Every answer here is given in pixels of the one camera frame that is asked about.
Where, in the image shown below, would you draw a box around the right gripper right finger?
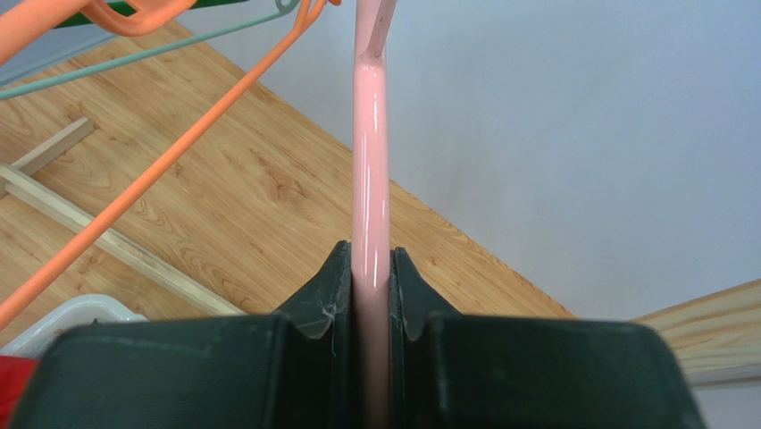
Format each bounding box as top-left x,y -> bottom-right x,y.
389,248 -> 705,428

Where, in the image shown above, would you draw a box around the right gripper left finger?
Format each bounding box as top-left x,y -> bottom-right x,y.
10,241 -> 357,428

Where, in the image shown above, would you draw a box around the pink hanger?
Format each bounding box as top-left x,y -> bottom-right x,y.
351,1 -> 397,428

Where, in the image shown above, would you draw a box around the red t shirt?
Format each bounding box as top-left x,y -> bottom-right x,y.
1,356 -> 38,429

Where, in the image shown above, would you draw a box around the mint green hanger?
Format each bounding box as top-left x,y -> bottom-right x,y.
1,1 -> 299,101

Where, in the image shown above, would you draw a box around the orange hanger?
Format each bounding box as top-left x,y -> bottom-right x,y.
1,0 -> 328,328

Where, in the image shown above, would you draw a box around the white plastic laundry basket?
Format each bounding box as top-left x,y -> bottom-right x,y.
1,294 -> 148,358

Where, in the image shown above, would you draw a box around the white whiteboard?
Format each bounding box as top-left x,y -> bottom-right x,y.
634,280 -> 760,389

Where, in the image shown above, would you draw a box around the wooden clothes rack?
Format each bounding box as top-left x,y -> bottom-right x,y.
0,116 -> 245,317

